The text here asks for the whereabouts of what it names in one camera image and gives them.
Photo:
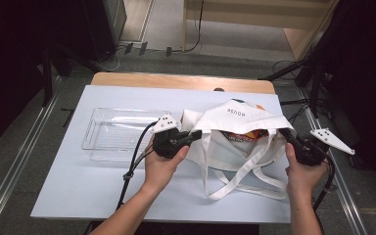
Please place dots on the metal floor rail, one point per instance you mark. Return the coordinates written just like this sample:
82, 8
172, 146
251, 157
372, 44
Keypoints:
32, 138
347, 199

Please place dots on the black cabinet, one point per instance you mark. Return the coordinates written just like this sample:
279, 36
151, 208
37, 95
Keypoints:
98, 29

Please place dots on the white table cover sheet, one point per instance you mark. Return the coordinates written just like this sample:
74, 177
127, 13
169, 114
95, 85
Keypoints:
78, 182

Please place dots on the person's left hand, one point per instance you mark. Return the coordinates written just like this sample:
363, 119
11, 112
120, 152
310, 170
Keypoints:
158, 169

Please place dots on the black tripod stand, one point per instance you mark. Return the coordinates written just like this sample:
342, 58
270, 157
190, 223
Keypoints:
315, 88

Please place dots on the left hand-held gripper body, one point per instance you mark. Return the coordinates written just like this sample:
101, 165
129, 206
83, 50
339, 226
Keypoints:
166, 143

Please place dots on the dark curtain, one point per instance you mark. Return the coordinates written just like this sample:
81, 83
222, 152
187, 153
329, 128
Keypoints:
6, 65
365, 65

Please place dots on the clear plastic container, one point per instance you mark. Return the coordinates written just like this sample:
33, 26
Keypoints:
111, 137

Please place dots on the orange snack packet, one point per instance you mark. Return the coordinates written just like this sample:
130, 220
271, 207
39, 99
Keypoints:
246, 135

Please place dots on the light wooden furniture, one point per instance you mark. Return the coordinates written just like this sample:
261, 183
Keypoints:
258, 19

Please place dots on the white tote bag teal orange spots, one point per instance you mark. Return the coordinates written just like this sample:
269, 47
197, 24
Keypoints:
238, 117

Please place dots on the person's right hand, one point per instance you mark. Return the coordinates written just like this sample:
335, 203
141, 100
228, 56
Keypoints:
302, 178

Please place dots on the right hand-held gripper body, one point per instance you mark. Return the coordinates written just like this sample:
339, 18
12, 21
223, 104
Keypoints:
310, 153

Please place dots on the black metal stand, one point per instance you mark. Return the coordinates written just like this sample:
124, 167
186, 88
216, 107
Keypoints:
47, 75

